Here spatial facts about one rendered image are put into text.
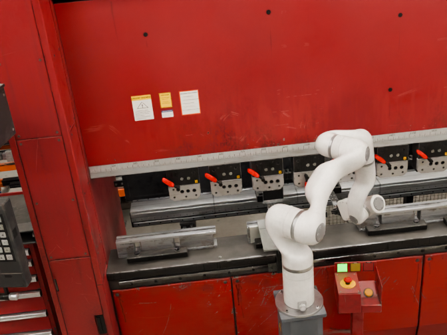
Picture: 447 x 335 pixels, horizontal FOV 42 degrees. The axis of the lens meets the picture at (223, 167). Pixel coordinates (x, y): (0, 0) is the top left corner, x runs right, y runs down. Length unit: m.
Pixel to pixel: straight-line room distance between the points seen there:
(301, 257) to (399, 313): 1.17
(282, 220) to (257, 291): 0.91
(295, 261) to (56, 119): 1.10
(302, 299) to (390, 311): 1.02
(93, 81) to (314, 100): 0.98
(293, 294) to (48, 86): 1.25
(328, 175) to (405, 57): 0.74
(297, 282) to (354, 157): 0.52
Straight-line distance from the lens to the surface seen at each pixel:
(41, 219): 2.66
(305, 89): 2.62
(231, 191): 2.77
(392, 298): 3.19
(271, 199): 2.86
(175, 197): 2.77
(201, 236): 2.91
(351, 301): 2.82
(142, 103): 2.59
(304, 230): 2.09
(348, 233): 3.01
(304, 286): 2.27
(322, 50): 2.59
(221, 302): 3.01
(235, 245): 2.95
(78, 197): 2.58
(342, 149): 2.30
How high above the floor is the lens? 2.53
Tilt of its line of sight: 26 degrees down
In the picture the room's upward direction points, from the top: 6 degrees counter-clockwise
